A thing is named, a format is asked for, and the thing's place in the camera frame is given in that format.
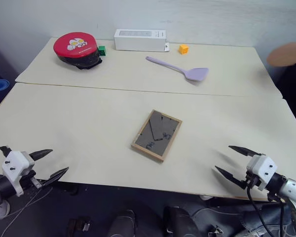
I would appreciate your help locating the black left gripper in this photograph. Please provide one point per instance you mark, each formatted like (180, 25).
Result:
(29, 181)

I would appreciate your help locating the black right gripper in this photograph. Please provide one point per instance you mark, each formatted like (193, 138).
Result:
(252, 181)

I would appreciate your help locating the person's bare forearm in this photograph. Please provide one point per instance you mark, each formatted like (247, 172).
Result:
(284, 55)

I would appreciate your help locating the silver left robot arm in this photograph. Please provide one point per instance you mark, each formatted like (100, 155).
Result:
(1, 186)

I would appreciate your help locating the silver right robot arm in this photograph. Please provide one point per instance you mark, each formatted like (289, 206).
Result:
(289, 191)

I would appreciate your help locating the dark blue grey cover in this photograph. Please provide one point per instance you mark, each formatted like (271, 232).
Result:
(227, 219)

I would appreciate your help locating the small dark brown block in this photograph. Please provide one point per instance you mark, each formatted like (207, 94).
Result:
(79, 224)

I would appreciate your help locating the purple silicone spatula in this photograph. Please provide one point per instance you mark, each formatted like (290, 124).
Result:
(196, 74)

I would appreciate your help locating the person's black clothing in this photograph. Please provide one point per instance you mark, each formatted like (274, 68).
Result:
(294, 84)

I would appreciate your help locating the red lidded black round container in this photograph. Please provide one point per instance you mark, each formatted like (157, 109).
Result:
(75, 47)

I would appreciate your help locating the orange cube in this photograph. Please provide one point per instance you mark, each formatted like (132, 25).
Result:
(183, 49)

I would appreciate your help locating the green cube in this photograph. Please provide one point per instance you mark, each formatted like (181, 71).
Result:
(102, 51)

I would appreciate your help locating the small white tag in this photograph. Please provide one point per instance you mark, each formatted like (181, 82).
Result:
(166, 47)

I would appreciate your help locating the white rectangular cardboard box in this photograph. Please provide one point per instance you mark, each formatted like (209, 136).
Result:
(138, 43)

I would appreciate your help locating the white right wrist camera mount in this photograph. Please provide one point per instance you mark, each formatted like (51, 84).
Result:
(265, 168)

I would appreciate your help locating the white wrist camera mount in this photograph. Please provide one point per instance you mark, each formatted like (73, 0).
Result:
(265, 168)
(14, 164)

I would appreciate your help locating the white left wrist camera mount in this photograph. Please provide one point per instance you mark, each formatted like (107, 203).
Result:
(14, 164)

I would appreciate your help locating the wooden picture frame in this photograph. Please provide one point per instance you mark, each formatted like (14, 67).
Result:
(155, 138)

